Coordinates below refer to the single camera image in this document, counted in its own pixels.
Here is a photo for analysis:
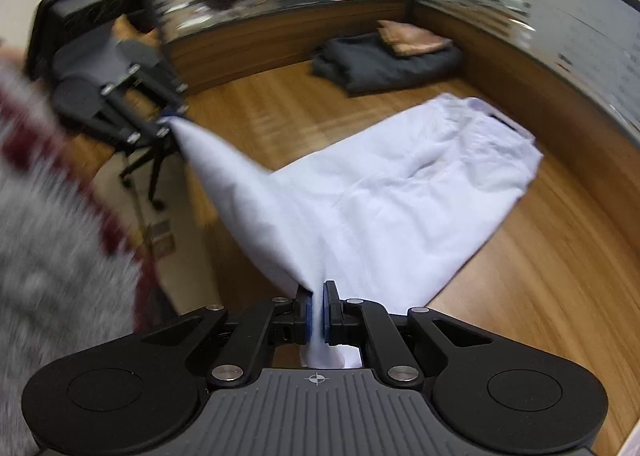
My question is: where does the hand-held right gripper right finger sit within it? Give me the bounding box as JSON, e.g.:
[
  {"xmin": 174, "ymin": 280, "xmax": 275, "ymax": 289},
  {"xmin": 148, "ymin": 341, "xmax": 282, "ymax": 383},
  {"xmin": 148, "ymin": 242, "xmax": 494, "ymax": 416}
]
[{"xmin": 322, "ymin": 280, "xmax": 494, "ymax": 385}]

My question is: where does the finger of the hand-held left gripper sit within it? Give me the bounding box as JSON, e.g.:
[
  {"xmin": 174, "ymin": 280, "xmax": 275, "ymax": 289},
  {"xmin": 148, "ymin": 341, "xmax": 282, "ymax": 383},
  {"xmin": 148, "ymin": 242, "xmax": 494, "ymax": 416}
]
[
  {"xmin": 100, "ymin": 84, "xmax": 173, "ymax": 146},
  {"xmin": 125, "ymin": 62, "xmax": 192, "ymax": 118}
]

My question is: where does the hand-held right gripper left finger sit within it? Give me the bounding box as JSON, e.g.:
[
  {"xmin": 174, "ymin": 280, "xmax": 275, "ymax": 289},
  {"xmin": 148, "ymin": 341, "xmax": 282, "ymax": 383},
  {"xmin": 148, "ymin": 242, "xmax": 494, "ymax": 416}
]
[{"xmin": 142, "ymin": 285, "xmax": 314, "ymax": 385}]

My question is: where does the white collared dress shirt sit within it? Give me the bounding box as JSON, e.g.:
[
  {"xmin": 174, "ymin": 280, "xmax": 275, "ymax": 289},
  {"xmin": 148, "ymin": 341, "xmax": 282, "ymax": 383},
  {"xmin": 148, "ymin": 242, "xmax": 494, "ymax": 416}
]
[{"xmin": 167, "ymin": 92, "xmax": 545, "ymax": 369}]

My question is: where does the black office chair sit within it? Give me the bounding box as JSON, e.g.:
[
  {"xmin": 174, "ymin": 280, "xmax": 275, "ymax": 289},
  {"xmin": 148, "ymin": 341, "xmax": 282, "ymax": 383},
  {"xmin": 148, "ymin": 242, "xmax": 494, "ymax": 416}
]
[{"xmin": 27, "ymin": 0, "xmax": 188, "ymax": 213}]

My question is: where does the small cardboard box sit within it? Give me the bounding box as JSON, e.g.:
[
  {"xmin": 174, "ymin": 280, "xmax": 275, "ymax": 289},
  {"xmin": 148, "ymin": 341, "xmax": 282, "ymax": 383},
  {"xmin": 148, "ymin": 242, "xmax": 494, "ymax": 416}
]
[{"xmin": 142, "ymin": 220, "xmax": 177, "ymax": 258}]

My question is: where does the person's grey maroon sweater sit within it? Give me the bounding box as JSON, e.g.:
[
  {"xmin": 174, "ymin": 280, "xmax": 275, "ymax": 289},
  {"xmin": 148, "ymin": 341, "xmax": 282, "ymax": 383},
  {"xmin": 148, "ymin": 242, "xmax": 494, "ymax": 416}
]
[{"xmin": 0, "ymin": 49, "xmax": 171, "ymax": 456}]

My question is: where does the dark grey folded garment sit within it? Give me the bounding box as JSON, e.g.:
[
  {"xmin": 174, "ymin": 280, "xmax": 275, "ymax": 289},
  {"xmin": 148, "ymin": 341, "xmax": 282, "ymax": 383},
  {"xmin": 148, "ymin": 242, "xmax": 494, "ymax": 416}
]
[{"xmin": 311, "ymin": 34, "xmax": 463, "ymax": 96}]

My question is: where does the brown satin folded cloth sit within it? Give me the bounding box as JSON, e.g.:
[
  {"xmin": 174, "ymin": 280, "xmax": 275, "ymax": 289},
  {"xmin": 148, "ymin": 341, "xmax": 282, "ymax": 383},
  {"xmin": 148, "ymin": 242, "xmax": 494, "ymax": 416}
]
[{"xmin": 376, "ymin": 19, "xmax": 453, "ymax": 58}]

